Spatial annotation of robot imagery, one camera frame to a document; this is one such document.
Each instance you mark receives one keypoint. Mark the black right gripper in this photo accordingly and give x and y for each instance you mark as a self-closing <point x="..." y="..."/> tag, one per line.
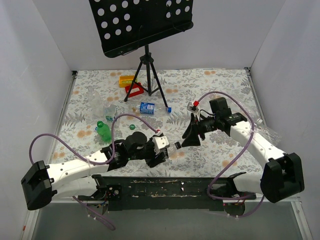
<point x="197" y="129"/>

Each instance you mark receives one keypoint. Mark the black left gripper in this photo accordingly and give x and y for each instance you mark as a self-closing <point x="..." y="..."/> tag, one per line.
<point x="152" y="155"/>

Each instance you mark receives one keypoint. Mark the black bottle cap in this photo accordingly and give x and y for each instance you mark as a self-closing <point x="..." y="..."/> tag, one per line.
<point x="178" y="145"/>

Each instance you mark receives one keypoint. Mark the green bottle cap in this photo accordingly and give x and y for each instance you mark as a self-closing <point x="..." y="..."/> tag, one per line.
<point x="132" y="127"/>

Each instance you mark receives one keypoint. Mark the green plastic bottle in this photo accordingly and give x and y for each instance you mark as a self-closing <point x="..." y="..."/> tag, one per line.
<point x="104" y="132"/>

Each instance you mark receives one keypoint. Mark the clear bottle lemon label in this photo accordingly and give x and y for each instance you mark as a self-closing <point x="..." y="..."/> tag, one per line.
<point x="109" y="111"/>

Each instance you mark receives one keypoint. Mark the clear bottle white cap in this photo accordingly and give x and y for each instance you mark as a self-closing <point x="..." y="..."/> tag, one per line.
<point x="95" y="101"/>

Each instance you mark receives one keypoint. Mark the clear bottle black label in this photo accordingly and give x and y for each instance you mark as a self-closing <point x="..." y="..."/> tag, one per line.
<point x="171" y="152"/>

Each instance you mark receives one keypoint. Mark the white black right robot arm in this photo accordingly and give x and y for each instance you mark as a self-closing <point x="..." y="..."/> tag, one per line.
<point x="282" y="175"/>

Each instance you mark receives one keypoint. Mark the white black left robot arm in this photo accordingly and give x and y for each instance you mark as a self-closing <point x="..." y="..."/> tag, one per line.
<point x="43" y="182"/>

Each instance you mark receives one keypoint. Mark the clear bottle blue label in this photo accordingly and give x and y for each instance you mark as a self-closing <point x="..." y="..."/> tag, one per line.
<point x="148" y="108"/>

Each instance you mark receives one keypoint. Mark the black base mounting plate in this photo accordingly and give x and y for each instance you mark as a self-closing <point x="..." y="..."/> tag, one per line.
<point x="142" y="193"/>

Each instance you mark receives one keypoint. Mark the red plastic box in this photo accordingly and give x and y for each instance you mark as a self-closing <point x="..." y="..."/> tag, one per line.
<point x="136" y="90"/>

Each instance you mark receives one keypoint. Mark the floral patterned table mat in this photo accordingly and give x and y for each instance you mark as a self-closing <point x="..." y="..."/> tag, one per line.
<point x="160" y="100"/>

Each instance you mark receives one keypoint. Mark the yellow plastic box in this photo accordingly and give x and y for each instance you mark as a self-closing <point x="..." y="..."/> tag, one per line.
<point x="125" y="80"/>

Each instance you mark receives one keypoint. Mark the black perforated music stand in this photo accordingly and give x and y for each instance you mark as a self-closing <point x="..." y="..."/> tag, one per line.
<point x="126" y="25"/>

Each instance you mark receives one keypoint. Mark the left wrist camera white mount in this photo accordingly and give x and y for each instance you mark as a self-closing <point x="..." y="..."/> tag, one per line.
<point x="160" y="142"/>

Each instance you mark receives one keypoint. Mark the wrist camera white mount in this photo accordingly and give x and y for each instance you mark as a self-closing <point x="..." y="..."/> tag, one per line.
<point x="160" y="142"/>
<point x="193" y="107"/>

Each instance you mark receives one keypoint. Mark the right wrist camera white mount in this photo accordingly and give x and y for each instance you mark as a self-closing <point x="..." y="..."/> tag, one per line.
<point x="193" y="107"/>

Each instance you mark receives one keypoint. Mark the aluminium frame rail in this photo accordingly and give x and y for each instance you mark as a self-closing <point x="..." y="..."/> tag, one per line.
<point x="208" y="153"/>

